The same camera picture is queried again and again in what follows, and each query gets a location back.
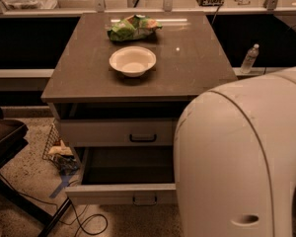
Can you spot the grey drawer cabinet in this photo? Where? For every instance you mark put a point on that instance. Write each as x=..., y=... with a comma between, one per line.
x=189, y=61

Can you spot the green chip bag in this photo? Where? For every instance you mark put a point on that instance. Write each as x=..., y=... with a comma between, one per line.
x=135, y=27

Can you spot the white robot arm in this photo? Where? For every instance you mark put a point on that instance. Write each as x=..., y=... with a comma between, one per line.
x=235, y=159

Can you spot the wire basket with snacks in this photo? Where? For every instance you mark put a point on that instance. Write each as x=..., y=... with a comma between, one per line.
x=58, y=154

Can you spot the white paper bowl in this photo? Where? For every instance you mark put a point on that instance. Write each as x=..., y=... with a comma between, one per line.
x=133, y=61

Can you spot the clear plastic water bottle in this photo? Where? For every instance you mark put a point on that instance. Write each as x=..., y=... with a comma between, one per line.
x=250, y=59

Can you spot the black cart left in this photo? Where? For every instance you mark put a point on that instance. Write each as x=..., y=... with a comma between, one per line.
x=12, y=141

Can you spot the grey drawer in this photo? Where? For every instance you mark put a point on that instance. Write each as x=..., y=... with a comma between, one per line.
x=116, y=132
x=140, y=175

